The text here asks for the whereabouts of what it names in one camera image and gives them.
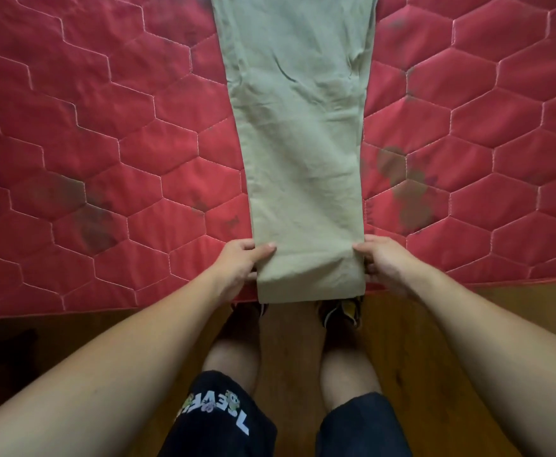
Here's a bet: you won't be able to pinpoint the person's left hand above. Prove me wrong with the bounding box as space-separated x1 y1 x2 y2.
209 238 278 303

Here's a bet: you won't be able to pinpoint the person's right hand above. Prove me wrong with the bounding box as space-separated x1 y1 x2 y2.
352 234 431 300

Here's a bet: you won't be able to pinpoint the beige shirt clothes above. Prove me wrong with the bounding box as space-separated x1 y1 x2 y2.
209 0 380 305

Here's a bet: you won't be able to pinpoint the person's left forearm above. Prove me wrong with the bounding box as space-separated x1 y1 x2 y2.
0 270 233 457

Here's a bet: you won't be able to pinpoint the person's right forearm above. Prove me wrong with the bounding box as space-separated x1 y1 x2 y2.
407 268 556 457

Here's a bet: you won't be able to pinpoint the person's left shoe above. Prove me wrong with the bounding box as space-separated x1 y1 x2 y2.
230 301 270 327

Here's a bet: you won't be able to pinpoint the person's shoe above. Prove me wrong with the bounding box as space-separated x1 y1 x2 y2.
315 295 365 330
230 301 270 327

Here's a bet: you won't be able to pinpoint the person's right shoe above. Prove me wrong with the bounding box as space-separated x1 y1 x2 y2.
315 295 365 330

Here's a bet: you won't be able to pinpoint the person's left leg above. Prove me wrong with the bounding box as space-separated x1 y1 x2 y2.
201 308 263 397

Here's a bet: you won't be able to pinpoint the person's leg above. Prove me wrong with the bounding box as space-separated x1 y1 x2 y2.
201 308 263 397
319 326 384 411

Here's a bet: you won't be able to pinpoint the person's right leg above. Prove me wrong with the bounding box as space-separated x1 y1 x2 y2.
319 326 384 411

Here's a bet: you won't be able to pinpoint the person's dark shorts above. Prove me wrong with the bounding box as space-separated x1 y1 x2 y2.
157 369 413 457

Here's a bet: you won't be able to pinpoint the red quilted mattress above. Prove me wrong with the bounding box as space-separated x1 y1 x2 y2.
0 0 556 322

